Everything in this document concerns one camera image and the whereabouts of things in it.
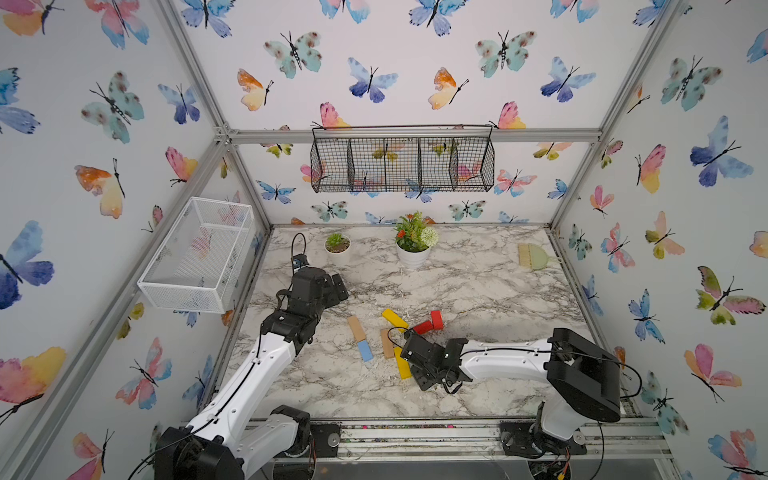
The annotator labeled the yellow block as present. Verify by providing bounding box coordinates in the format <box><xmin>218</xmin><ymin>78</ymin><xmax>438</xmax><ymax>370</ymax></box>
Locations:
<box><xmin>382</xmin><ymin>309</ymin><xmax>409</xmax><ymax>330</ymax></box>
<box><xmin>394</xmin><ymin>347</ymin><xmax>412</xmax><ymax>380</ymax></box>

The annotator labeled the natural wood block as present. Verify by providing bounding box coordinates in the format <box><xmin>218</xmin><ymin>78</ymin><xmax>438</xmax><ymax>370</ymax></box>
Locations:
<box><xmin>380</xmin><ymin>328</ymin><xmax>395</xmax><ymax>359</ymax></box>
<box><xmin>347</xmin><ymin>316</ymin><xmax>367</xmax><ymax>343</ymax></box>

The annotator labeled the light blue block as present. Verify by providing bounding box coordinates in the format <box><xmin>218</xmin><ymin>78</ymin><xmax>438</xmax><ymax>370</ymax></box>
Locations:
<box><xmin>357</xmin><ymin>340</ymin><xmax>373</xmax><ymax>362</ymax></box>

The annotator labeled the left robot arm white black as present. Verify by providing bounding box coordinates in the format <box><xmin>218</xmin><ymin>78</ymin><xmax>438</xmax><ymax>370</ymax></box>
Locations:
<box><xmin>152</xmin><ymin>266</ymin><xmax>349</xmax><ymax>479</ymax></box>

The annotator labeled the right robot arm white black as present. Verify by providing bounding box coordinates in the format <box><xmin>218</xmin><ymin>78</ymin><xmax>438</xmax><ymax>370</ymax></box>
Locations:
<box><xmin>395</xmin><ymin>328</ymin><xmax>626</xmax><ymax>460</ymax></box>

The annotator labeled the red block long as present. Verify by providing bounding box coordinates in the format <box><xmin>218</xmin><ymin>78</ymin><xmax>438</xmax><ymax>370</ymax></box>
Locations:
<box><xmin>412</xmin><ymin>320</ymin><xmax>434</xmax><ymax>335</ymax></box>

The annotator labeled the red block short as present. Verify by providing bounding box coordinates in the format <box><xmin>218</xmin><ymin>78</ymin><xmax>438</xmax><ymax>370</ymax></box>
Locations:
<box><xmin>430</xmin><ymin>310</ymin><xmax>444</xmax><ymax>331</ymax></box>

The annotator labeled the small green potted plant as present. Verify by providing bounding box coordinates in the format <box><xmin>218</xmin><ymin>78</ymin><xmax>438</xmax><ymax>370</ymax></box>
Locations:
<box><xmin>325</xmin><ymin>233</ymin><xmax>351</xmax><ymax>266</ymax></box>

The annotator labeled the flowering potted plant white pot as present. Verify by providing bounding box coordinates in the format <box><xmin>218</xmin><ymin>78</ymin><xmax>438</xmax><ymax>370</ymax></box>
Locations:
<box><xmin>395</xmin><ymin>211</ymin><xmax>439</xmax><ymax>270</ymax></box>

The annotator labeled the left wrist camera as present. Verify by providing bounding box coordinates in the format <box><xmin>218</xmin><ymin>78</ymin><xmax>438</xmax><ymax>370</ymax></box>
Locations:
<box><xmin>292</xmin><ymin>254</ymin><xmax>309</xmax><ymax>270</ymax></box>

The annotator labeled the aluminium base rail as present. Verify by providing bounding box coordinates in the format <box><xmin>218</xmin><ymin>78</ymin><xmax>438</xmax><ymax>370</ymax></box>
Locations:
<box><xmin>170</xmin><ymin>416</ymin><xmax>673</xmax><ymax>463</ymax></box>

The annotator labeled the white mesh wall basket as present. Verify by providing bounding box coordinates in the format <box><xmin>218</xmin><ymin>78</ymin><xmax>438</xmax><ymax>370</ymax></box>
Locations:
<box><xmin>137</xmin><ymin>197</ymin><xmax>255</xmax><ymax>314</ymax></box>

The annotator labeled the black wire wall basket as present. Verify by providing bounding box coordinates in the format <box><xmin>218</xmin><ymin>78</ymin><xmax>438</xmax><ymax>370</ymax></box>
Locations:
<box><xmin>303</xmin><ymin>125</ymin><xmax>496</xmax><ymax>194</ymax></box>

